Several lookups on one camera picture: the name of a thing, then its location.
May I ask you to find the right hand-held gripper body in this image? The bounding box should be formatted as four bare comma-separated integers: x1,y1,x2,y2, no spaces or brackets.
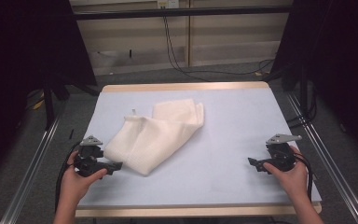
261,133,303,173

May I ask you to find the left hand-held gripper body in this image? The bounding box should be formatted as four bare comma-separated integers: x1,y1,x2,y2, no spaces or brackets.
74,134,117,178

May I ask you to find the white mesh laundry bag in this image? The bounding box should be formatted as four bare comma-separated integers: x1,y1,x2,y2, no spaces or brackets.
103,98,206,177

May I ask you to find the person's right hand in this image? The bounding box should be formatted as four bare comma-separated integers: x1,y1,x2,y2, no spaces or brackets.
262,145,310,200

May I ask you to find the person's left hand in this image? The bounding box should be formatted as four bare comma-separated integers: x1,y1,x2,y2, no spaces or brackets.
58,150,108,203

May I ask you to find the light blue table mat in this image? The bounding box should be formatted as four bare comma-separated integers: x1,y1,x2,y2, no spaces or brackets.
76,87,323,209

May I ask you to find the black metal stand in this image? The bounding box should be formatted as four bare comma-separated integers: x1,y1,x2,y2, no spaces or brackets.
41,78,58,131

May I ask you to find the yellow floor object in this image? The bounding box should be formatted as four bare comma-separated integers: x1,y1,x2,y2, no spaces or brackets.
32,98,46,111

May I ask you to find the wooden table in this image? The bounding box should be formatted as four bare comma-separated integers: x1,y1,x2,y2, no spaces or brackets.
74,80,323,218

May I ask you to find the black curtain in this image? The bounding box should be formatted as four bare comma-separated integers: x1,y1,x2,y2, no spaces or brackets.
271,0,358,164
0,0,98,186

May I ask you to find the black horizontal metal bar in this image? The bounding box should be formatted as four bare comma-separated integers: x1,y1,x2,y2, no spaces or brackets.
74,5,294,21

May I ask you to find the left hand-held gripper black cable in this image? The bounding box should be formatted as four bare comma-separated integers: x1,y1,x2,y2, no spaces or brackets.
53,141,82,215

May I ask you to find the hand-held gripper black cable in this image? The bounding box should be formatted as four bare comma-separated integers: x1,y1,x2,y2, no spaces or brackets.
294,152,314,203
53,141,82,215

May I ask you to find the right hand-held gripper black cable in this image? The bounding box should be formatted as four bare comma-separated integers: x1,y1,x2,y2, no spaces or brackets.
294,152,314,203

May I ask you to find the aluminium floor rail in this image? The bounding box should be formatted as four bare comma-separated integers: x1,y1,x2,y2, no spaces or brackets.
0,114,62,224
284,92,358,224

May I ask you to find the black floor cable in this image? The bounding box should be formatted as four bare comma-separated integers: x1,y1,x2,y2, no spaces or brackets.
161,15,276,83

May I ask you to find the white wall outlet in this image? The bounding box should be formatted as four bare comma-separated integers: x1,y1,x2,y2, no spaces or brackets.
156,0,181,9

